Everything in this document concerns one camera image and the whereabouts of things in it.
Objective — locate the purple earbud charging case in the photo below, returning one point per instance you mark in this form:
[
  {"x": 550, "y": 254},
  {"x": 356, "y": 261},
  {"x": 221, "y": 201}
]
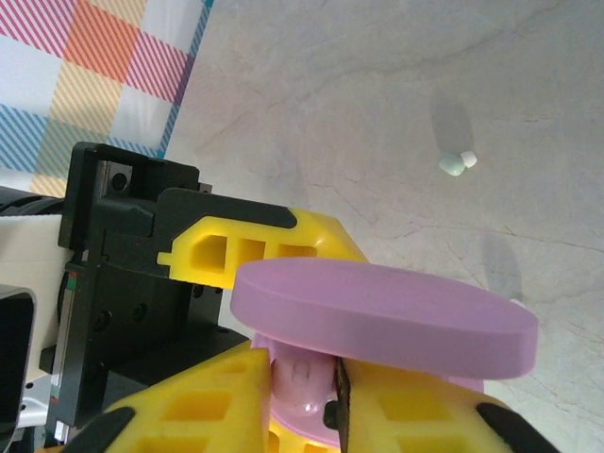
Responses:
[{"x": 377, "y": 311}]

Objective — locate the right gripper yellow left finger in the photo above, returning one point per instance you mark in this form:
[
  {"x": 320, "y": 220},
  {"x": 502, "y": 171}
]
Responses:
[{"x": 189, "y": 415}]

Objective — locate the green earbud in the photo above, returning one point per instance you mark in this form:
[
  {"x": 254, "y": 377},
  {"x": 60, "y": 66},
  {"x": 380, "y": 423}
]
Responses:
[{"x": 455, "y": 162}]

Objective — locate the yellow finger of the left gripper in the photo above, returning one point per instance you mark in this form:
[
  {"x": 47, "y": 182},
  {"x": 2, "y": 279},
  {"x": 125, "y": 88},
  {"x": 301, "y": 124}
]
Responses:
[
  {"x": 321, "y": 236},
  {"x": 292, "y": 443}
]

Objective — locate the purple earbud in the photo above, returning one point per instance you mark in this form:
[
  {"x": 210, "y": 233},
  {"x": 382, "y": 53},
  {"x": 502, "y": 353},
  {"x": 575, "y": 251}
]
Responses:
[{"x": 302, "y": 377}]

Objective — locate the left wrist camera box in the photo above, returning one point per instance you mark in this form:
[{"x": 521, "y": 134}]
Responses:
[{"x": 28, "y": 245}]

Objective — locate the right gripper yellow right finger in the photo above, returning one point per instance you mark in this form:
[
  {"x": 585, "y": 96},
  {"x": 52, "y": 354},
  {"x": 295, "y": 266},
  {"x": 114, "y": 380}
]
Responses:
[{"x": 415, "y": 415}]

